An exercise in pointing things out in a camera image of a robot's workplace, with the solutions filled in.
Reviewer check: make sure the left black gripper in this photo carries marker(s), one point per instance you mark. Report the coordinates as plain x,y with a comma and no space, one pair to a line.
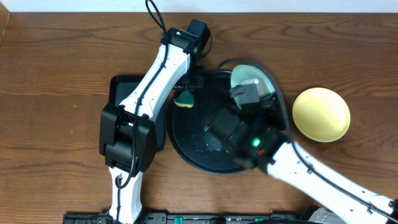
189,83

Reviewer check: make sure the green yellow sponge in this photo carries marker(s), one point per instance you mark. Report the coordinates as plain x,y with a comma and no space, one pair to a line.
185,99

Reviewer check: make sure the light blue plate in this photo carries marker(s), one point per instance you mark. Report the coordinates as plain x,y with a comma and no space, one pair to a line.
246,72

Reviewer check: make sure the yellow plate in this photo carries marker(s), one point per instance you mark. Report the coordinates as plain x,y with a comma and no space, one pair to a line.
321,114

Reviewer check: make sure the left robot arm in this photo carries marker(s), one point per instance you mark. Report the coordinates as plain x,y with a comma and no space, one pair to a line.
128,138

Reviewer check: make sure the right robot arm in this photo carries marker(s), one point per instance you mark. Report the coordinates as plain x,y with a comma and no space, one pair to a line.
255,144

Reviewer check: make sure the round black tray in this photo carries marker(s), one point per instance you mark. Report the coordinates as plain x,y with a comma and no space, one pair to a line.
187,127

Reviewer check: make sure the rectangular black tray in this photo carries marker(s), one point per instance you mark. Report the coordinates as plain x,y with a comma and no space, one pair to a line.
121,86

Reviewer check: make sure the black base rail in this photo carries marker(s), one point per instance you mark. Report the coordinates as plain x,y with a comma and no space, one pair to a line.
163,218

